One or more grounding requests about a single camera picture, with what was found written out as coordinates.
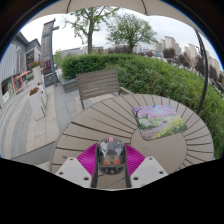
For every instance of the distant apartment buildings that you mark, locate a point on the distant apartment buildings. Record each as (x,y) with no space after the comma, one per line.
(170,43)

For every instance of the white planter with red flowers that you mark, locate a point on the white planter with red flowers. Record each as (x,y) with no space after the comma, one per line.
(36,73)

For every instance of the beige parasol canopy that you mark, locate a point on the beige parasol canopy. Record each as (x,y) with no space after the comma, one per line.
(106,2)

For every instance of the floral landscape print mouse pad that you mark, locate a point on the floral landscape print mouse pad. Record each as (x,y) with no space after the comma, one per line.
(158,121)

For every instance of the dark curved parasol pole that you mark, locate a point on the dark curved parasol pole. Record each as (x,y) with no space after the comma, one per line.
(204,86)

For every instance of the round-crowned green tree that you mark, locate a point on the round-crowned green tree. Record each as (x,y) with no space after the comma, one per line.
(130,30)

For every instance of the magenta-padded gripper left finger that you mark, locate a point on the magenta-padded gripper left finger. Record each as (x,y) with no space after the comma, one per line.
(75,170)

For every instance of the grey slatted outdoor chair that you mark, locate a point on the grey slatted outdoor chair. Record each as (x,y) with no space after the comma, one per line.
(97,83)

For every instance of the tall thin-trunk tree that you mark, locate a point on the tall thin-trunk tree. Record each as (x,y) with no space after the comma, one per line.
(90,28)

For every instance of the transparent grey computer mouse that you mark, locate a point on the transparent grey computer mouse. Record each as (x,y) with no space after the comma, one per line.
(112,156)

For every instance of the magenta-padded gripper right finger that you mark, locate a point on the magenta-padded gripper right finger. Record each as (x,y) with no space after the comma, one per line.
(148,170)

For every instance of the green trimmed hedge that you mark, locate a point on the green trimmed hedge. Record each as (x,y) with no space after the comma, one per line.
(156,78)

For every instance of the tall grey sign pillar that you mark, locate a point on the tall grey sign pillar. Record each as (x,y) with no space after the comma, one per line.
(46,46)

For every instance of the grey shopfront building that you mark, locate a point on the grey shopfront building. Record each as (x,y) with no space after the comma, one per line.
(13,63)

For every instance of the white planter with orange flowers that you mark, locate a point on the white planter with orange flowers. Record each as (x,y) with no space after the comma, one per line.
(36,103)

